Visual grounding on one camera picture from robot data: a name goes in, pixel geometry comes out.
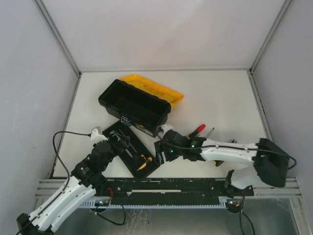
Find yellow black small screwdriver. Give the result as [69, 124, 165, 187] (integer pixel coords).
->
[137, 154, 153, 171]

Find black toolbox tray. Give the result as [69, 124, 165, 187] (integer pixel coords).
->
[102, 121, 160, 181]

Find red handled screwdriver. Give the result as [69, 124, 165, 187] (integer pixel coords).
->
[187, 124, 206, 139]

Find yellow black plastic toolbox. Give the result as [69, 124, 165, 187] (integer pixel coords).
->
[98, 74, 184, 137]

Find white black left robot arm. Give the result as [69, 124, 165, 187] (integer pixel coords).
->
[17, 127, 115, 235]

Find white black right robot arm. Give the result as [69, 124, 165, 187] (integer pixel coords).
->
[158, 129, 290, 189]

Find black orange combination pliers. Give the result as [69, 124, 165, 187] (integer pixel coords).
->
[214, 160, 224, 167]

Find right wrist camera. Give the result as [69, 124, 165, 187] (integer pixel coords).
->
[157, 124, 173, 135]

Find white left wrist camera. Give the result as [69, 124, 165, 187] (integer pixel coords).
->
[90, 126, 108, 143]

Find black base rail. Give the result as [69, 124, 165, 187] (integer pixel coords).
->
[97, 178, 254, 197]

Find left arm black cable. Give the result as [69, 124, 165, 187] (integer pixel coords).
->
[17, 131, 92, 235]

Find left base black cable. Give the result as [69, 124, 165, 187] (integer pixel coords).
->
[94, 192, 126, 226]

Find base black cable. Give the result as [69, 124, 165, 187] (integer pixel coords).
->
[94, 192, 126, 226]
[239, 146, 298, 235]

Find grey cable duct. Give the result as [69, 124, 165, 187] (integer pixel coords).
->
[78, 197, 227, 209]

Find right base black cable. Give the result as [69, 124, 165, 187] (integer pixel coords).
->
[239, 146, 298, 235]

